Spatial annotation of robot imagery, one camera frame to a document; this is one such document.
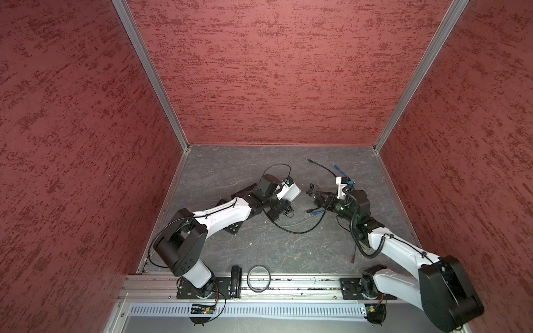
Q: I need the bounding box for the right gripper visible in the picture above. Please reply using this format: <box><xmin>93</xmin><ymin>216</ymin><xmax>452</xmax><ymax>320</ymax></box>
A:
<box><xmin>314</xmin><ymin>191</ymin><xmax>358</xmax><ymax>223</ymax></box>

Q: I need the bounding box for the black power adapter with cable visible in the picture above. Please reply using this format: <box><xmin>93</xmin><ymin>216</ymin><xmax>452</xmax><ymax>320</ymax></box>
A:
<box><xmin>306</xmin><ymin>183</ymin><xmax>320</xmax><ymax>198</ymax></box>

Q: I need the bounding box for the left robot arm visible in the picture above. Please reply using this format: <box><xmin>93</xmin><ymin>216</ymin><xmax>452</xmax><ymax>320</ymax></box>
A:
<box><xmin>151</xmin><ymin>174</ymin><xmax>301</xmax><ymax>298</ymax></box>

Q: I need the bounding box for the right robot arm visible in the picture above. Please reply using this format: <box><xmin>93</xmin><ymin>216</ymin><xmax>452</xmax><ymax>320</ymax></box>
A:
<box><xmin>309</xmin><ymin>186</ymin><xmax>484</xmax><ymax>332</ymax></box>

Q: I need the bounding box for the black calculator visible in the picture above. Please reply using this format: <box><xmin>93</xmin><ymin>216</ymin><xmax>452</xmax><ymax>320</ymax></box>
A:
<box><xmin>224</xmin><ymin>221</ymin><xmax>243</xmax><ymax>235</ymax></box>

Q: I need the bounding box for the white small network switch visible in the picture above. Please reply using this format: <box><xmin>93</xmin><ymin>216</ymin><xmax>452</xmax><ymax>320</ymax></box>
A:
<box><xmin>283</xmin><ymin>183</ymin><xmax>301</xmax><ymax>202</ymax></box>

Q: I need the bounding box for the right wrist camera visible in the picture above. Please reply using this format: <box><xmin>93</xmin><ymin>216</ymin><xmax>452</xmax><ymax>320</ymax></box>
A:
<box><xmin>335</xmin><ymin>176</ymin><xmax>354</xmax><ymax>200</ymax></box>

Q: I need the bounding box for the blue ethernet cable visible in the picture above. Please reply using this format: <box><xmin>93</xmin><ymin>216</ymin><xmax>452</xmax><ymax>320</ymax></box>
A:
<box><xmin>307</xmin><ymin>165</ymin><xmax>348</xmax><ymax>216</ymax></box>

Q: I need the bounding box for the black cable ring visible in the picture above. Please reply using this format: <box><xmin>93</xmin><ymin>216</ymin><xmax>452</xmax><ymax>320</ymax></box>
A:
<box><xmin>246</xmin><ymin>265</ymin><xmax>272</xmax><ymax>294</ymax></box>

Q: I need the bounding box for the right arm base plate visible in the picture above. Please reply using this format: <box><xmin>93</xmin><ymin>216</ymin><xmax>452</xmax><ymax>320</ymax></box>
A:
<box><xmin>339</xmin><ymin>277</ymin><xmax>397</xmax><ymax>302</ymax></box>

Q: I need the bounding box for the black stapler on rail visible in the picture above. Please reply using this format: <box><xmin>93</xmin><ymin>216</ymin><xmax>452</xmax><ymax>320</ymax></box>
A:
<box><xmin>229</xmin><ymin>265</ymin><xmax>242</xmax><ymax>299</ymax></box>

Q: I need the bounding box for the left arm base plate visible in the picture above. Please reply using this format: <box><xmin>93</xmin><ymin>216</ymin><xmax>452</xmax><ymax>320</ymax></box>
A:
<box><xmin>176</xmin><ymin>277</ymin><xmax>231</xmax><ymax>300</ymax></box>

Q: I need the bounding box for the aluminium front rail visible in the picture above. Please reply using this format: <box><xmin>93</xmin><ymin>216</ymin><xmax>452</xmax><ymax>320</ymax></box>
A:
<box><xmin>118</xmin><ymin>273</ymin><xmax>457</xmax><ymax>303</ymax></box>

